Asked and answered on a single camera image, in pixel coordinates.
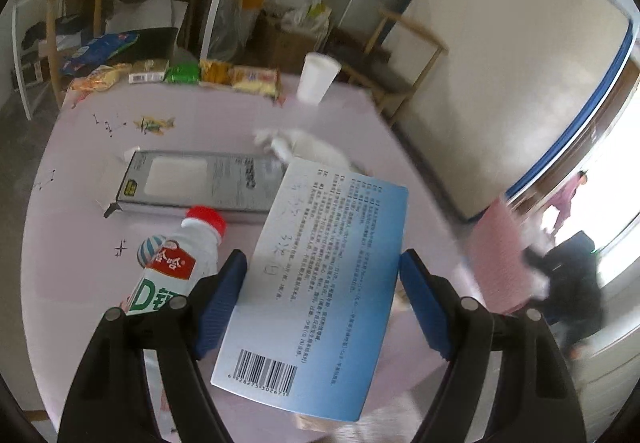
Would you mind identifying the green snack packet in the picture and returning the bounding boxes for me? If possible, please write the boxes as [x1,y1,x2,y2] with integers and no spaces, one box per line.
[165,63,201,84]

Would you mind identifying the brown cardboard box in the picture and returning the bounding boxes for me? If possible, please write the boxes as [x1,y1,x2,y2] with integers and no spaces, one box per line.
[255,13,321,74]

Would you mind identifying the white mattress blue edge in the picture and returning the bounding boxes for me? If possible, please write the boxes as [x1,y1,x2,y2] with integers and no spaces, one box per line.
[395,0,633,224]

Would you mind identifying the white sheet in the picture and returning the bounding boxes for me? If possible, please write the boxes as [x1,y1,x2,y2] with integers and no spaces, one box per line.
[107,0,188,34]

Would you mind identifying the grey box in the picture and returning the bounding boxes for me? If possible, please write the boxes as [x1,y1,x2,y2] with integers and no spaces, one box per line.
[103,149,291,224]

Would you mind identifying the black flat case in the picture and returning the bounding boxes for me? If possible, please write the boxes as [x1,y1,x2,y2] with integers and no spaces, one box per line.
[112,27,180,61]

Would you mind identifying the white plastic bag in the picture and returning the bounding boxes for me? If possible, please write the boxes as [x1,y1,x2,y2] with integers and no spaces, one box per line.
[282,0,333,41]

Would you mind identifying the wooden chair black cushion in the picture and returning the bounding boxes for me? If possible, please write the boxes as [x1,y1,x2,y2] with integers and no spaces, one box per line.
[332,8,448,124]

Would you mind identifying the small white yellow box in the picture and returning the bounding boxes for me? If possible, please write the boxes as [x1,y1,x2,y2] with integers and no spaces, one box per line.
[129,60,170,84]

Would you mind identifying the blue snack bag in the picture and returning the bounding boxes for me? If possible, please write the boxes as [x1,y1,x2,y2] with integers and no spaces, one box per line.
[60,32,140,76]

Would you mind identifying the white bottle red cap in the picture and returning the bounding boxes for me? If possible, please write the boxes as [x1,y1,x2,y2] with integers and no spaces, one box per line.
[125,205,228,319]

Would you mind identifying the dark clothes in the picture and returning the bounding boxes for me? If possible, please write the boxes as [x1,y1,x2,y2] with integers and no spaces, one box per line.
[22,18,91,48]

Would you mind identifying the light wooden chair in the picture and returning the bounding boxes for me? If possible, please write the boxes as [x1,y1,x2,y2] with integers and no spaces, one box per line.
[47,0,108,108]

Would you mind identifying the white panelled cabinet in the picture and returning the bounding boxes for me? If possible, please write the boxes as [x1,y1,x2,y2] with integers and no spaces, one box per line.
[582,323,640,443]

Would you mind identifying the blue white carton box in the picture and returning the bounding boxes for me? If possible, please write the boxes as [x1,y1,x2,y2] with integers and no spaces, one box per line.
[210,157,410,423]

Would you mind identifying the white tissue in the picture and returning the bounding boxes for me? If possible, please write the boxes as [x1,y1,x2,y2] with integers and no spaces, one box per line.
[252,128,371,174]

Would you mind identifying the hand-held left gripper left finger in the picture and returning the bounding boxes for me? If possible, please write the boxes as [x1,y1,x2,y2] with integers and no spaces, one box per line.
[57,248,248,443]

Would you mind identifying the orange yellow snack packet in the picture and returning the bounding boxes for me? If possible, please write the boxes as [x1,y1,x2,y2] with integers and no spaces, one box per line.
[67,64,131,94]

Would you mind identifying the white paper cup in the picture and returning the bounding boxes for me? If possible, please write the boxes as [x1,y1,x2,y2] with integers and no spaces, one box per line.
[296,52,342,104]

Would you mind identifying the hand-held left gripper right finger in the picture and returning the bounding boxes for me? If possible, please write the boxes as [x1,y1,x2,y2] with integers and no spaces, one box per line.
[397,248,588,443]

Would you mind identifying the clear plastic bag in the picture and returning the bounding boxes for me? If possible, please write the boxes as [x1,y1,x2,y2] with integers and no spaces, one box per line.
[207,0,261,64]

